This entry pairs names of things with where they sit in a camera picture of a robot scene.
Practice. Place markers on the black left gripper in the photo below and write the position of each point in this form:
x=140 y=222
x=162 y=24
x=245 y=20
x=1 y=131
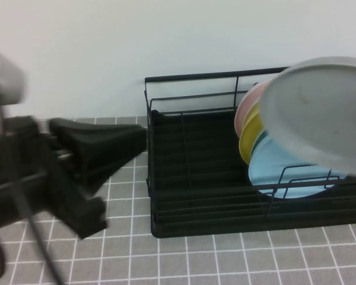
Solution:
x=23 y=154

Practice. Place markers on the grey round plate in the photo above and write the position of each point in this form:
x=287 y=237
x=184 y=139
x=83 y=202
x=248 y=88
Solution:
x=314 y=118

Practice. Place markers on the yellow round plate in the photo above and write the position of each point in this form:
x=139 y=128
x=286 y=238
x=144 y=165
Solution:
x=250 y=136

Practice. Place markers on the pink round plate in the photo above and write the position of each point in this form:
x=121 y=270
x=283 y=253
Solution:
x=249 y=101

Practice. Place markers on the green round plate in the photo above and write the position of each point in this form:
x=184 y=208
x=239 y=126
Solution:
x=259 y=143

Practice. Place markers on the light blue round plate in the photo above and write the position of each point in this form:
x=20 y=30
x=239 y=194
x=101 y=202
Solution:
x=279 y=166

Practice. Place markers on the grey checked tablecloth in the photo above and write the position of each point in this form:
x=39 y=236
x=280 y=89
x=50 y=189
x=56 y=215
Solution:
x=225 y=261

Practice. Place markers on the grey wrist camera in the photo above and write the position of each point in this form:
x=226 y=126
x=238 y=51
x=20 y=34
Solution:
x=4 y=77

